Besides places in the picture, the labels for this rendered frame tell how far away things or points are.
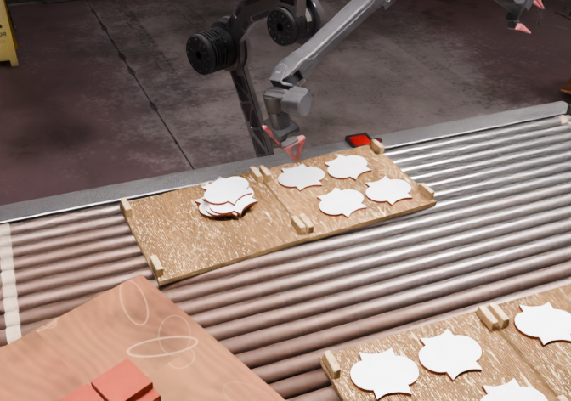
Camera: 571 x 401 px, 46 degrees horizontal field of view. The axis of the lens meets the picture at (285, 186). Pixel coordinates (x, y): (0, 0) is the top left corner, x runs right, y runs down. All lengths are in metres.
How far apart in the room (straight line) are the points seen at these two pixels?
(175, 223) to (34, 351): 0.59
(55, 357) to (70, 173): 2.53
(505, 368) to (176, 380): 0.69
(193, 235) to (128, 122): 2.55
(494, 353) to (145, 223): 0.94
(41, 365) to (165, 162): 2.58
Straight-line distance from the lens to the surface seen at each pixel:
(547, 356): 1.62
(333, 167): 2.07
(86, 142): 4.14
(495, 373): 1.55
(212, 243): 1.78
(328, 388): 1.47
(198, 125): 4.22
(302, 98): 1.77
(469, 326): 1.63
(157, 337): 1.41
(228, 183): 1.93
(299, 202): 1.92
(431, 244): 1.86
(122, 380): 1.12
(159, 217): 1.88
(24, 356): 1.43
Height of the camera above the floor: 2.06
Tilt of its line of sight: 34 degrees down
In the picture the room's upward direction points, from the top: 2 degrees clockwise
